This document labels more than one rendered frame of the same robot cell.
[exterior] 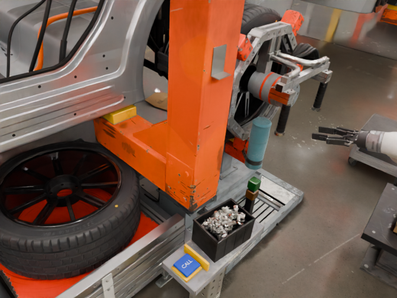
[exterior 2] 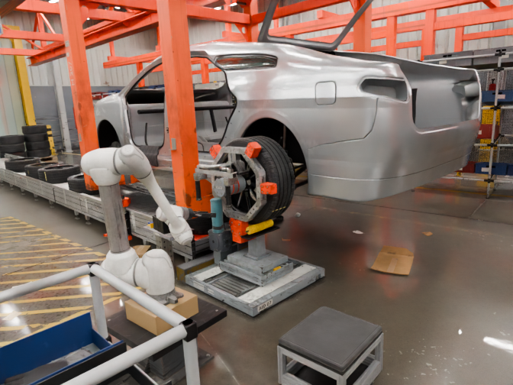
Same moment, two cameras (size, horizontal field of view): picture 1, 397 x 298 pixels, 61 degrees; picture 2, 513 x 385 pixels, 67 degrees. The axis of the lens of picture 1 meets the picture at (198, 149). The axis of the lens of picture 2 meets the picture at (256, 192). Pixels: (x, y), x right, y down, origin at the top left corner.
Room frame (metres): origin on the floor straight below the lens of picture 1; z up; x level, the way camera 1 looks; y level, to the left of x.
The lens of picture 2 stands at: (1.94, -3.08, 1.42)
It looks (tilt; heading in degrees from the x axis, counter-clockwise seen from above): 13 degrees down; 96
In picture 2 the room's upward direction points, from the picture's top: 3 degrees counter-clockwise
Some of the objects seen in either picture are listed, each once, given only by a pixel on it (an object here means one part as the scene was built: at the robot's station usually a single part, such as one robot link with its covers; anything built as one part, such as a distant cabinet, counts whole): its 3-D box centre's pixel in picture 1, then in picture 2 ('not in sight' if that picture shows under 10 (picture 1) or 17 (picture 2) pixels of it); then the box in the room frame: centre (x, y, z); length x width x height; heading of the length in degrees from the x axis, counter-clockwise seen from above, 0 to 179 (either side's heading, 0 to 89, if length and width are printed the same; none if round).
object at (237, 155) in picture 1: (243, 142); (243, 229); (1.55, -0.24, 0.48); 0.16 x 0.12 x 0.17; 50
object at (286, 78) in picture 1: (279, 59); (214, 160); (1.37, -0.30, 1.03); 0.19 x 0.18 x 0.11; 50
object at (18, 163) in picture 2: not in sight; (23, 164); (-3.79, 4.64, 0.39); 0.66 x 0.66 x 0.24
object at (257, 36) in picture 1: (260, 83); (237, 183); (1.52, -0.27, 0.85); 0.54 x 0.07 x 0.54; 140
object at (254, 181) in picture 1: (254, 184); not in sight; (1.02, -0.23, 0.64); 0.04 x 0.04 x 0.04; 50
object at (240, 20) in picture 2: not in sight; (176, 19); (0.46, 2.30, 2.55); 2.58 x 0.12 x 0.40; 50
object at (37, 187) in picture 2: not in sight; (21, 172); (-3.97, 4.79, 0.20); 6.82 x 0.86 x 0.39; 140
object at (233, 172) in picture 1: (221, 155); (256, 244); (1.63, -0.14, 0.32); 0.40 x 0.30 x 0.28; 140
